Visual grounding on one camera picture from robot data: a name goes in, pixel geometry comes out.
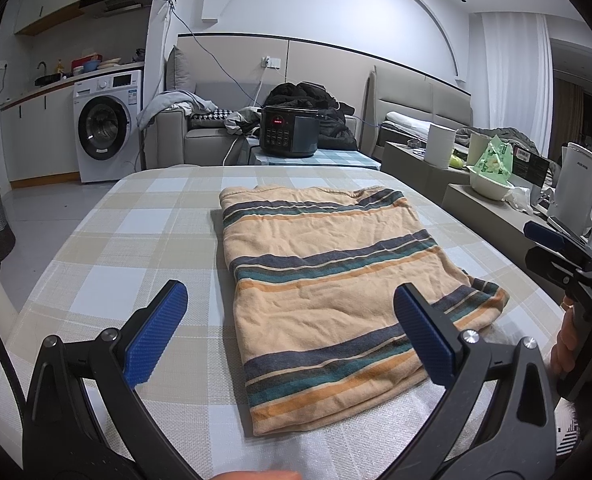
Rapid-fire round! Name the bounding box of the light grey cloth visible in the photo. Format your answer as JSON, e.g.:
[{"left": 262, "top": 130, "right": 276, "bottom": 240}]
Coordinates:
[{"left": 136, "top": 89, "right": 222, "bottom": 133}]

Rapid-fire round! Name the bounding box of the upper kitchen cabinet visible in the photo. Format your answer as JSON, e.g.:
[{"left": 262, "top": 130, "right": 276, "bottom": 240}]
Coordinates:
[{"left": 13, "top": 0, "right": 149, "bottom": 36}]

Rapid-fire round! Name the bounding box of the white plastic bag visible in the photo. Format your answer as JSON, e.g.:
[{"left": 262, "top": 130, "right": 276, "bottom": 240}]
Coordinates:
[{"left": 506, "top": 186, "right": 534, "bottom": 211}]

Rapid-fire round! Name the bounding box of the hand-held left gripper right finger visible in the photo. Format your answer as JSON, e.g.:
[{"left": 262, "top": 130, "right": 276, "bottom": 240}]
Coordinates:
[{"left": 393, "top": 282, "right": 559, "bottom": 480}]

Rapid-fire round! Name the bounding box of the checked beige tablecloth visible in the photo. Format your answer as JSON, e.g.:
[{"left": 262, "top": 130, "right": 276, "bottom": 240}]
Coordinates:
[{"left": 0, "top": 165, "right": 569, "bottom": 480}]

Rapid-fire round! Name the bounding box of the houndstooth pillow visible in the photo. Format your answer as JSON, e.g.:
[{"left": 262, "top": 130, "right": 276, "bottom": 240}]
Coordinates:
[{"left": 191, "top": 108, "right": 237, "bottom": 122}]

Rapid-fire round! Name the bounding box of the black rice cooker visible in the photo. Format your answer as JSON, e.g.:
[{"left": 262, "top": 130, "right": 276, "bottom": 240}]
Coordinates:
[{"left": 259, "top": 105, "right": 322, "bottom": 157}]

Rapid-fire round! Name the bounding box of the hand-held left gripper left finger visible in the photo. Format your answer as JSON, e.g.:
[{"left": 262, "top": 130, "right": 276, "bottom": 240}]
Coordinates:
[{"left": 22, "top": 280, "right": 202, "bottom": 480}]

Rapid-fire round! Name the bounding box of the black box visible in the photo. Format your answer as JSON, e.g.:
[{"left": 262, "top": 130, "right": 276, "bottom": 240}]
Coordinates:
[{"left": 511, "top": 147, "right": 552, "bottom": 186}]

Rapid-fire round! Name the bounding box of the blue checked small table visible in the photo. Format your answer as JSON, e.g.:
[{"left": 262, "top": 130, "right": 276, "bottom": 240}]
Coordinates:
[{"left": 248, "top": 137, "right": 382, "bottom": 171}]

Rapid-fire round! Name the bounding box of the grey side cabinet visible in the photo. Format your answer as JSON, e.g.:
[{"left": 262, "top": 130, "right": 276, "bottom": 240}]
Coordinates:
[{"left": 380, "top": 141, "right": 592, "bottom": 281}]

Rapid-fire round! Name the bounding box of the white bowl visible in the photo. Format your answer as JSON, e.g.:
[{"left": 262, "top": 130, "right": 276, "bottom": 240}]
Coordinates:
[{"left": 468, "top": 170, "right": 514, "bottom": 202}]

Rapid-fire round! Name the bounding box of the grey white garment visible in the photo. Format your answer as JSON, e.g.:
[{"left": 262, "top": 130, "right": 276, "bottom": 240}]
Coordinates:
[{"left": 223, "top": 108, "right": 264, "bottom": 136}]

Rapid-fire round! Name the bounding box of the thin blue cable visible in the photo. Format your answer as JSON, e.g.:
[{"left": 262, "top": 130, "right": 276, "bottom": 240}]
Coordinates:
[{"left": 116, "top": 0, "right": 277, "bottom": 111}]

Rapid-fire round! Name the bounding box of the white paper roll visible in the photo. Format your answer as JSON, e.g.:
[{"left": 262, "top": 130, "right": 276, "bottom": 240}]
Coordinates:
[{"left": 422, "top": 122, "right": 457, "bottom": 168}]

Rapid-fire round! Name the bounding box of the range hood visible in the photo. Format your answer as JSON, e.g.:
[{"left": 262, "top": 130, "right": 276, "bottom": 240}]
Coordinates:
[{"left": 78, "top": 0, "right": 149, "bottom": 13}]

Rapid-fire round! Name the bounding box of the white kettle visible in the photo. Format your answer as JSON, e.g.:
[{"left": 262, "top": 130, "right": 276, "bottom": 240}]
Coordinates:
[{"left": 546, "top": 142, "right": 592, "bottom": 226}]

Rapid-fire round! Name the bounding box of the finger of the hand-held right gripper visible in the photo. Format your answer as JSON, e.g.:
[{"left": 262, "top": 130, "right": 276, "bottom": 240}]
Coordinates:
[
  {"left": 526, "top": 250, "right": 584, "bottom": 291},
  {"left": 525, "top": 221, "right": 592, "bottom": 261}
]

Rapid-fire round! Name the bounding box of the grey sofa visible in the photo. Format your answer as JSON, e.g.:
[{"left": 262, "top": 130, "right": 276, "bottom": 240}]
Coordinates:
[{"left": 143, "top": 45, "right": 362, "bottom": 168}]

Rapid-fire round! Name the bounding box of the grey blanket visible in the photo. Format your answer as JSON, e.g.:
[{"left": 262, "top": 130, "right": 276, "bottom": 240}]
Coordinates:
[{"left": 453, "top": 127, "right": 537, "bottom": 153}]

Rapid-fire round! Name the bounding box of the green plastic bag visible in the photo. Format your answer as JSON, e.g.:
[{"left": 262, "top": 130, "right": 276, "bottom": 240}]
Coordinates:
[{"left": 473, "top": 137, "right": 514, "bottom": 183}]

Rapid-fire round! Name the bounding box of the white curtain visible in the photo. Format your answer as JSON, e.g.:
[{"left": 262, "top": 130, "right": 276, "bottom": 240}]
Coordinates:
[{"left": 481, "top": 10, "right": 557, "bottom": 156}]

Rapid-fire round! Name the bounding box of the person's left hand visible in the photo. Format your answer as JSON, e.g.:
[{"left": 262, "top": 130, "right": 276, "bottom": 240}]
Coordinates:
[{"left": 211, "top": 470, "right": 302, "bottom": 480}]

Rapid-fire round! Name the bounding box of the kitchen counter cabinet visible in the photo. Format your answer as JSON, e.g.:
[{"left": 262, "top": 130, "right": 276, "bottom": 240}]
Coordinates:
[{"left": 0, "top": 62, "right": 144, "bottom": 191}]

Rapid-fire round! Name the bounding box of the pale green mug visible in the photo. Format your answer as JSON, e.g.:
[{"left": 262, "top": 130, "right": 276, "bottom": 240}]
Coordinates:
[{"left": 466, "top": 131, "right": 492, "bottom": 166}]

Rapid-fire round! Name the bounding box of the grey padded bed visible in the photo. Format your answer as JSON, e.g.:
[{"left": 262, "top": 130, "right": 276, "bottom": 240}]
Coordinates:
[{"left": 366, "top": 65, "right": 474, "bottom": 153}]

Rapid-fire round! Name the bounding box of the white washing machine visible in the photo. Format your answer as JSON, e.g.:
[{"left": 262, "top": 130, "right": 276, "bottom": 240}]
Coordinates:
[{"left": 73, "top": 69, "right": 144, "bottom": 184}]

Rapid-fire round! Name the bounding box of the striped beige t-shirt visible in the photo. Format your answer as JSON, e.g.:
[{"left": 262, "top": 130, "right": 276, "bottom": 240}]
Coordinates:
[{"left": 218, "top": 185, "right": 510, "bottom": 436}]

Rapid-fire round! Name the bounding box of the person's right hand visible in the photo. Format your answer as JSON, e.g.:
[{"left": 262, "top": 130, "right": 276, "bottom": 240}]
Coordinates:
[{"left": 550, "top": 300, "right": 579, "bottom": 377}]

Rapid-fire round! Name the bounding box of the black jacket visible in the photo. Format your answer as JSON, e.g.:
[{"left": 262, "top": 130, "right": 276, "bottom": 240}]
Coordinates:
[{"left": 266, "top": 81, "right": 359, "bottom": 152}]

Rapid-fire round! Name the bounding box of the black white patterned rug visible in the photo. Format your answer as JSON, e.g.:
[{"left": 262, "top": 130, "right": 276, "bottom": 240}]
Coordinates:
[{"left": 557, "top": 417, "right": 582, "bottom": 458}]

